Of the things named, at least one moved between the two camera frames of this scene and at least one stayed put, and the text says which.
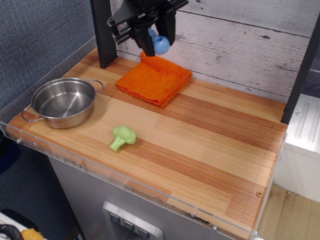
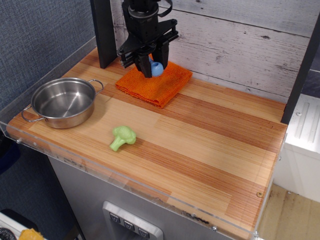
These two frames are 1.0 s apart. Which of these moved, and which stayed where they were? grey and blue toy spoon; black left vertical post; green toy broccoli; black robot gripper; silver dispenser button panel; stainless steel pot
Moved: grey and blue toy spoon; black robot gripper
Stayed: green toy broccoli; black left vertical post; silver dispenser button panel; stainless steel pot
